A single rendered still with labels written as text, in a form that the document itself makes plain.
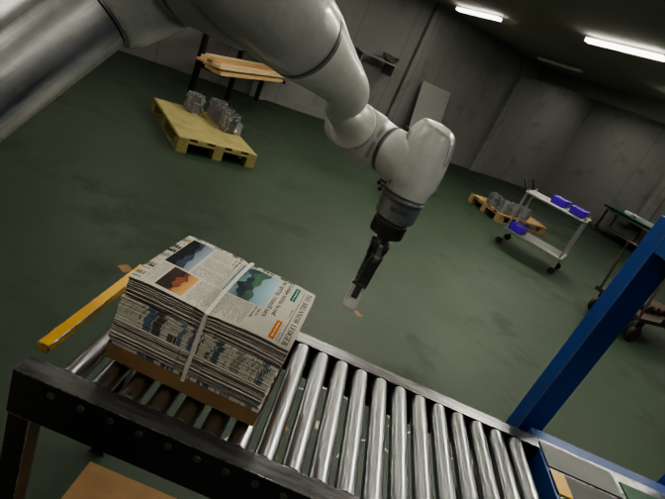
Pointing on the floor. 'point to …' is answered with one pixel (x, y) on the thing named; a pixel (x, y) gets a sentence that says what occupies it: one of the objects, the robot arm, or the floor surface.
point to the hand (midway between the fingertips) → (353, 295)
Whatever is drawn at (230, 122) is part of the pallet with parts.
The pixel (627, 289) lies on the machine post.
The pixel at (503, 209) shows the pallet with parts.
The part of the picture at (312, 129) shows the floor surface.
